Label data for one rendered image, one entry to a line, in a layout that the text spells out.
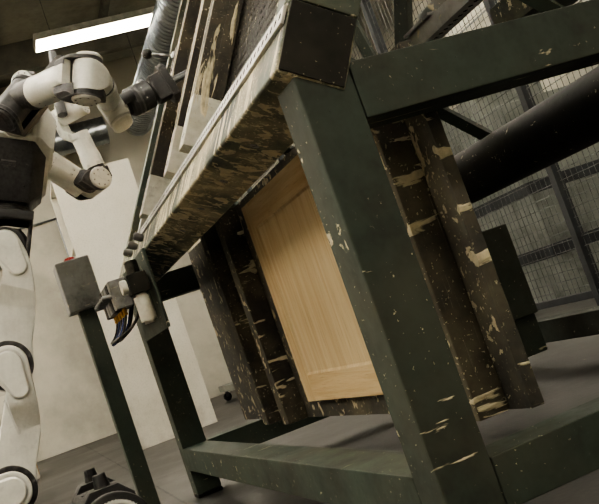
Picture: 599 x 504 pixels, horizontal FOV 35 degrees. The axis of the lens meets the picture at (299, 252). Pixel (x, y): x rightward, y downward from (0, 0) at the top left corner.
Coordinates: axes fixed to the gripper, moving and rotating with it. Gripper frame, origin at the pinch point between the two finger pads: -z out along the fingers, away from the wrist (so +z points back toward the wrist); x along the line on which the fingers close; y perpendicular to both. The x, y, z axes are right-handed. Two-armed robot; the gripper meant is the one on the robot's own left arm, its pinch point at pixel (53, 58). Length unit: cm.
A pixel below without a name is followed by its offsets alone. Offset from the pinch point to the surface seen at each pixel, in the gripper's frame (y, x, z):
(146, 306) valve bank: 12, 23, 108
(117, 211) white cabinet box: -239, -257, -108
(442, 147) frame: 56, 151, 141
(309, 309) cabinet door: 12, 79, 136
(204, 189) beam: 50, 93, 114
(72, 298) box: -6, -32, 78
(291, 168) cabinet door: 30, 102, 112
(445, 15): 8, 141, 93
